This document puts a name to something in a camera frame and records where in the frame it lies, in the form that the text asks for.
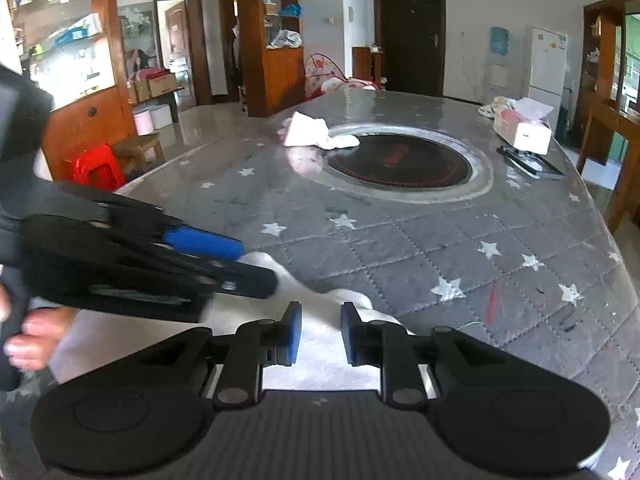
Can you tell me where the white garment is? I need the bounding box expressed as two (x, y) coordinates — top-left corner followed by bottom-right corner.
(47, 251), (421, 392)

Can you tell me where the low wooden stool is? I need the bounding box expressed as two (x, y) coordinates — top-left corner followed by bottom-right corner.
(112, 134), (166, 173)

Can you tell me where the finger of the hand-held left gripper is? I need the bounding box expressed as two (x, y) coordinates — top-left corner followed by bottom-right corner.
(20, 215), (279, 324)
(60, 182), (245, 262)

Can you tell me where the cardboard box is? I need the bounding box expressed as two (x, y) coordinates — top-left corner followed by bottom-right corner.
(129, 72), (179, 104)

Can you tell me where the small wooden cabinet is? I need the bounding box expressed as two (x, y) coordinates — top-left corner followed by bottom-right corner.
(351, 45), (384, 84)

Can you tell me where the tall wooden shelf unit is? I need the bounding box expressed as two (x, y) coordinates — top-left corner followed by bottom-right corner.
(235, 0), (306, 118)

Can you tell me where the blue wall box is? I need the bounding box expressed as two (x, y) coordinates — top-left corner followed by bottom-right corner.
(489, 26), (510, 56)

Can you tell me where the wooden framed partition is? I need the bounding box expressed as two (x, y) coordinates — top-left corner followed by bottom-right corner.
(572, 0), (640, 236)

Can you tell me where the wooden glass display cabinet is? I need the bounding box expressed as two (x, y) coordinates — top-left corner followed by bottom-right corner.
(0, 0), (137, 181)

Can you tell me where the dark wooden door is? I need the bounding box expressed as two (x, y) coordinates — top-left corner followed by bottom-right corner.
(373, 0), (447, 98)

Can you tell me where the red plastic stool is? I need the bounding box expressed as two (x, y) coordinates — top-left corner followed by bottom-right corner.
(64, 143), (126, 192)

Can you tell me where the red floral folding cot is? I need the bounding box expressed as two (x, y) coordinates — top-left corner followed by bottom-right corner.
(303, 52), (378, 107)

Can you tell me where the white and pink clothing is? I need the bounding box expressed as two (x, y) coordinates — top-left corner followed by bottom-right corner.
(281, 111), (361, 150)

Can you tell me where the small crumpled printed cloth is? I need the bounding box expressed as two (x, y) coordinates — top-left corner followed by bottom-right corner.
(478, 95), (517, 119)

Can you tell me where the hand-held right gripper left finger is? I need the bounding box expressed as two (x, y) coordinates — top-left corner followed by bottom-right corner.
(125, 301), (304, 409)

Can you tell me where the round black built-in cooktop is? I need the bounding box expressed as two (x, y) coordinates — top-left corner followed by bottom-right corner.
(326, 132), (474, 194)

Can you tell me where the white and pink tissue box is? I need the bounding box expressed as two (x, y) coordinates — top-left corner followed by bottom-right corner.
(493, 97), (554, 155)

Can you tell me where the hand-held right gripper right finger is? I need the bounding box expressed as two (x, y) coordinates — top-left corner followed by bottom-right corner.
(340, 302), (507, 409)

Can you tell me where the person's left hand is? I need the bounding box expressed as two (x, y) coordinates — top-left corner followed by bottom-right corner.
(0, 280), (77, 372)

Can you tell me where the white plastic bin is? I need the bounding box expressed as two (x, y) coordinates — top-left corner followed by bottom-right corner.
(150, 104), (174, 130)
(132, 109), (155, 137)

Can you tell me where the white refrigerator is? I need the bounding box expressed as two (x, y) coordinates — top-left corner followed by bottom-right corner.
(528, 25), (569, 111)

